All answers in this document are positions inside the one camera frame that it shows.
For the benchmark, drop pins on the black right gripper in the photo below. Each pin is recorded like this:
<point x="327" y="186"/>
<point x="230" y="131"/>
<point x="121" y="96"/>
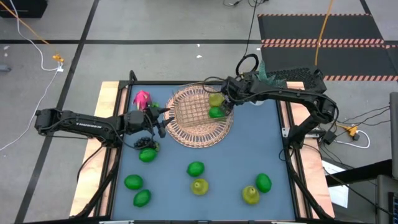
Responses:
<point x="234" y="88"/>

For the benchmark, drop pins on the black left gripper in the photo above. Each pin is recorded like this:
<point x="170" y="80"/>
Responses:
<point x="140" y="121"/>

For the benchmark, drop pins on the yellow-green pear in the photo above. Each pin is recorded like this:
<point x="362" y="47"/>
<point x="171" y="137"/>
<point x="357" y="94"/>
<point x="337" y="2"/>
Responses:
<point x="216" y="100"/>
<point x="199" y="187"/>
<point x="250" y="195"/>

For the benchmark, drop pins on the pink dragon fruit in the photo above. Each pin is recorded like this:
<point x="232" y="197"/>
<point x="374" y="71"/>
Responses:
<point x="142" y="99"/>

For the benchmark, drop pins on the dark purple grape bunch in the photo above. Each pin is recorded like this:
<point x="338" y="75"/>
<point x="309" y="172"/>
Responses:
<point x="143" y="142"/>

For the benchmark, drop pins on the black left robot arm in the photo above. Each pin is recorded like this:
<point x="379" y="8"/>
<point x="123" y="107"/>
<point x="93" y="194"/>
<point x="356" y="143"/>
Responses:
<point x="81" y="124"/>

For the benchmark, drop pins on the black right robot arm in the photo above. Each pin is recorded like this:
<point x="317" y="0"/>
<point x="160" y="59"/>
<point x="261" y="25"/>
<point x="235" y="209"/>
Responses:
<point x="295" y="95"/>

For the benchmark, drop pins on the round woven placemat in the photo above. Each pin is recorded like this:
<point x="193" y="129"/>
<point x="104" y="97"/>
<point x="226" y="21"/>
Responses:
<point x="199" y="137"/>

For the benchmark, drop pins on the green plant in white pot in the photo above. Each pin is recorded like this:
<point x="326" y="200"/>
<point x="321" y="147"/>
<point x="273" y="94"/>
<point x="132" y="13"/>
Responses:
<point x="264" y="77"/>

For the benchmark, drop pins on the light wooden side board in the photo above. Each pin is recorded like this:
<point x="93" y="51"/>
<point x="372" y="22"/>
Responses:
<point x="318" y="186"/>
<point x="107" y="91"/>

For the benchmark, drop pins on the black power adapter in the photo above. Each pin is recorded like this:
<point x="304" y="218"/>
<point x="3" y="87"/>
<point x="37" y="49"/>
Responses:
<point x="329" y="137"/>

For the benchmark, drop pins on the black striped-edge floor mat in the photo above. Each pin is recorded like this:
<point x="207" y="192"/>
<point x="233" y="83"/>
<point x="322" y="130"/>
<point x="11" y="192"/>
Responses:
<point x="311" y="28"/>
<point x="342" y="59"/>

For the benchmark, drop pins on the yellow power plug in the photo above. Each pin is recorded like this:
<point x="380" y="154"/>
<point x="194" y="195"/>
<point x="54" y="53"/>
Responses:
<point x="351" y="130"/>

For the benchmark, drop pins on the white paper sheet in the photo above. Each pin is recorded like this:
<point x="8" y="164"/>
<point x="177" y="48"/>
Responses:
<point x="340" y="197"/>

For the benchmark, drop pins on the black beam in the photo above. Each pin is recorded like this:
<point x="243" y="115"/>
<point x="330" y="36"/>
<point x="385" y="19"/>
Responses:
<point x="367" y="172"/>

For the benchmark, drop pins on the black box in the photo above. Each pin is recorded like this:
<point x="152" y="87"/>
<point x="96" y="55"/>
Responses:
<point x="21" y="7"/>

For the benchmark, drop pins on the grey desk equipment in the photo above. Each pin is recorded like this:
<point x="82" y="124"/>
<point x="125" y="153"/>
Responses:
<point x="385" y="199"/>

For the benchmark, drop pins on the grey vertical post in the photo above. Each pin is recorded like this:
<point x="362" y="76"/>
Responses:
<point x="394" y="133"/>

